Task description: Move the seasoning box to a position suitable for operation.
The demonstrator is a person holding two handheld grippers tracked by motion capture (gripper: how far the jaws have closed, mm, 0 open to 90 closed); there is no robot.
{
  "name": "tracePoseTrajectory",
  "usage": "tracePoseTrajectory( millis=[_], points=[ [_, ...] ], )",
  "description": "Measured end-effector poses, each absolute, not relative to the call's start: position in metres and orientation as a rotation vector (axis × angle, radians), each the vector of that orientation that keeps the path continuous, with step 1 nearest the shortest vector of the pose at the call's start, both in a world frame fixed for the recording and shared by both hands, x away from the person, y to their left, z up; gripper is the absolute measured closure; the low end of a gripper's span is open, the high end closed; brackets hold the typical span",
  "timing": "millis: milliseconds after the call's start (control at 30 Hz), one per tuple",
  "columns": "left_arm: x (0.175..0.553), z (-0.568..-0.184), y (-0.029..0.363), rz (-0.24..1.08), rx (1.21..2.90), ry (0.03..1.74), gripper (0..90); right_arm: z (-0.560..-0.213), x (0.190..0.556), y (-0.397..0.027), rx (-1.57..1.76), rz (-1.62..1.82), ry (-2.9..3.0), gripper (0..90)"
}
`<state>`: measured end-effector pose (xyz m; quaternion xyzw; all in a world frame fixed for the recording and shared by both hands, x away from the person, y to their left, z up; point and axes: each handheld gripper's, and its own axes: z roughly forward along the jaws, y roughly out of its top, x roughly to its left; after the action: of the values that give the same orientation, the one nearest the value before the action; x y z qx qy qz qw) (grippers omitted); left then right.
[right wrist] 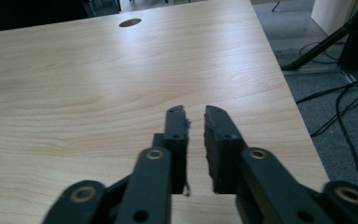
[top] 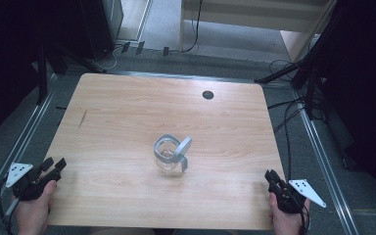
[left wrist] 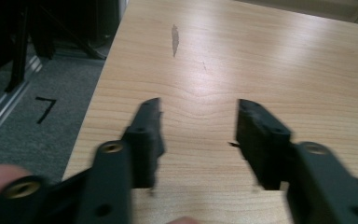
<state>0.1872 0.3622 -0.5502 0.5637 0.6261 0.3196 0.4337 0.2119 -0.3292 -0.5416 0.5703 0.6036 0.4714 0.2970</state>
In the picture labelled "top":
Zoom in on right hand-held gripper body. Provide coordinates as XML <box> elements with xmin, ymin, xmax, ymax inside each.
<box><xmin>267</xmin><ymin>178</ymin><xmax>328</xmax><ymax>215</ymax></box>

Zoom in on white floor cable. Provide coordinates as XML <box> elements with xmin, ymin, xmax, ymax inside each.
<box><xmin>89</xmin><ymin>44</ymin><xmax>125</xmax><ymax>71</ymax></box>

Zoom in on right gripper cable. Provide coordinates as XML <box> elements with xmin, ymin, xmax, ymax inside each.
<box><xmin>299</xmin><ymin>205</ymin><xmax>311</xmax><ymax>235</ymax></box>

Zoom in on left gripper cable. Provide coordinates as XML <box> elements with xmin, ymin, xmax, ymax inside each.
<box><xmin>0</xmin><ymin>175</ymin><xmax>22</xmax><ymax>235</ymax></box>

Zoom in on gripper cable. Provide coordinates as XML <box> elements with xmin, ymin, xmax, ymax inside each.
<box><xmin>299</xmin><ymin>205</ymin><xmax>311</xmax><ymax>235</ymax></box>
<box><xmin>0</xmin><ymin>175</ymin><xmax>22</xmax><ymax>235</ymax></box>

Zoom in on black stand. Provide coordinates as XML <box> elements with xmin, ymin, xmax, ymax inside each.
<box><xmin>33</xmin><ymin>38</ymin><xmax>107</xmax><ymax>106</ymax></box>
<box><xmin>254</xmin><ymin>6</ymin><xmax>344</xmax><ymax>114</ymax></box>

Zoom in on person's left hand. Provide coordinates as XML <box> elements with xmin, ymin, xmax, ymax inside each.
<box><xmin>12</xmin><ymin>179</ymin><xmax>59</xmax><ymax>235</ymax></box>

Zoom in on dark cabinet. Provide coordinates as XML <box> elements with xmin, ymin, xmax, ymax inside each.
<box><xmin>55</xmin><ymin>0</ymin><xmax>125</xmax><ymax>62</ymax></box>

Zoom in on glass jar with grey lid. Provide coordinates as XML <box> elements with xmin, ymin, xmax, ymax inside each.
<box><xmin>153</xmin><ymin>133</ymin><xmax>193</xmax><ymax>174</ymax></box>

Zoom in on black floor cables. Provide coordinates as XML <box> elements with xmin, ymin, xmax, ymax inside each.
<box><xmin>266</xmin><ymin>58</ymin><xmax>327</xmax><ymax>184</ymax></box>

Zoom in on black hanging cable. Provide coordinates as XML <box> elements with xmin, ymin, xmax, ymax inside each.
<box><xmin>168</xmin><ymin>0</ymin><xmax>205</xmax><ymax>55</ymax></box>

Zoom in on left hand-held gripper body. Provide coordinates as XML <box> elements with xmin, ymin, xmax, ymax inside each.
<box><xmin>5</xmin><ymin>162</ymin><xmax>63</xmax><ymax>202</ymax></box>

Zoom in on white furniture frame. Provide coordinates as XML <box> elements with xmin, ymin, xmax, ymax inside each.
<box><xmin>178</xmin><ymin>0</ymin><xmax>338</xmax><ymax>63</ymax></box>

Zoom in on metal floor rail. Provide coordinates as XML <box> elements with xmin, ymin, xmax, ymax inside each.
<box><xmin>294</xmin><ymin>94</ymin><xmax>360</xmax><ymax>235</ymax></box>
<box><xmin>0</xmin><ymin>73</ymin><xmax>60</xmax><ymax>226</ymax></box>

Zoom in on person's right hand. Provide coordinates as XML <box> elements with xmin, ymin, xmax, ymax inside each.
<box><xmin>267</xmin><ymin>191</ymin><xmax>311</xmax><ymax>235</ymax></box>

